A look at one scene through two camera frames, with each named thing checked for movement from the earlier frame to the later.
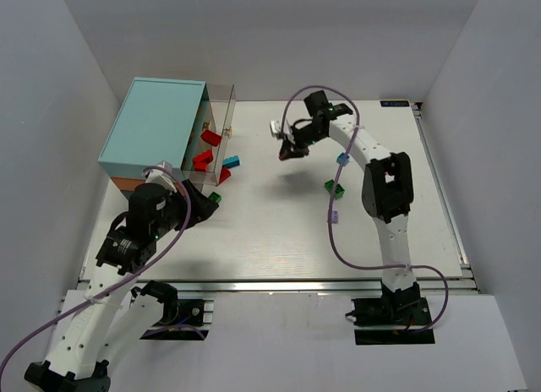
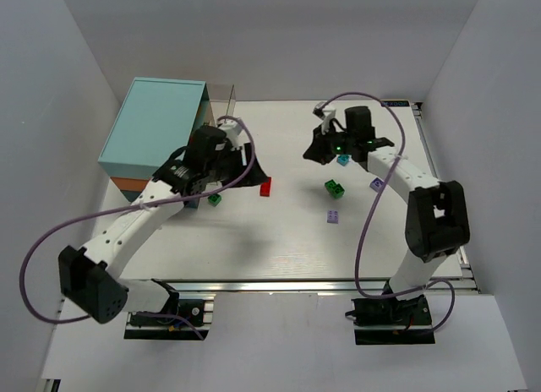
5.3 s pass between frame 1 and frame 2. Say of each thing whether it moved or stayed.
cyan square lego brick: stayed
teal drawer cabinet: stayed
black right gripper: moved
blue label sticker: stayed
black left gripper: moved
